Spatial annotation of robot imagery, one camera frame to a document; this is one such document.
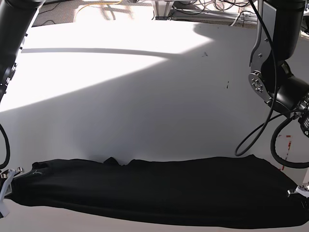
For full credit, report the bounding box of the yellow cable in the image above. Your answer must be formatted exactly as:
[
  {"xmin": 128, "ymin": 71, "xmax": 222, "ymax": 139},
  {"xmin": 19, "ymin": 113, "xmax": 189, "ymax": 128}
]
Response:
[{"xmin": 73, "ymin": 0, "xmax": 124, "ymax": 21}]

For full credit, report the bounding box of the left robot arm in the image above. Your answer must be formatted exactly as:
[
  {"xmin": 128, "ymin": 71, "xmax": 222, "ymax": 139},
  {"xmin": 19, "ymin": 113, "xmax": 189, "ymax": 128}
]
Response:
[{"xmin": 235, "ymin": 0, "xmax": 309, "ymax": 169}]

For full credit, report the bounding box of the black T-shirt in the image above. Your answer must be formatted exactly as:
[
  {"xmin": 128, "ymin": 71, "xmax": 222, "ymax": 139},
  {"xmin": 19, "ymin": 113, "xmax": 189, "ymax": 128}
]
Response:
[{"xmin": 8, "ymin": 155, "xmax": 309, "ymax": 229}]

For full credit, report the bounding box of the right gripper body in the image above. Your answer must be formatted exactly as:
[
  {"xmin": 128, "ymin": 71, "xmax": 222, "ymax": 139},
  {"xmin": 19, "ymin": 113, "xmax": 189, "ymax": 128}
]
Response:
[{"xmin": 0, "ymin": 167, "xmax": 24, "ymax": 218}]

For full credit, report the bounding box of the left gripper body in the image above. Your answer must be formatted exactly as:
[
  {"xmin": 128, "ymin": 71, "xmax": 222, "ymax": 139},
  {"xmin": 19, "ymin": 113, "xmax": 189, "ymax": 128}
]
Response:
[{"xmin": 287, "ymin": 168, "xmax": 309, "ymax": 197}]

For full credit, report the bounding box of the red tape rectangle marking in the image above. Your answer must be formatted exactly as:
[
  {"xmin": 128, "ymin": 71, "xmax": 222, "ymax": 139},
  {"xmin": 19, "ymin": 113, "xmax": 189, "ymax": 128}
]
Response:
[{"xmin": 276, "ymin": 134, "xmax": 292, "ymax": 160}]

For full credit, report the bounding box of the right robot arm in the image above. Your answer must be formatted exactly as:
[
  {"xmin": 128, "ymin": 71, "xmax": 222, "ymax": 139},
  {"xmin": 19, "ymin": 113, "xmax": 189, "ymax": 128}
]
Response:
[{"xmin": 0, "ymin": 0, "xmax": 45, "ymax": 218}]

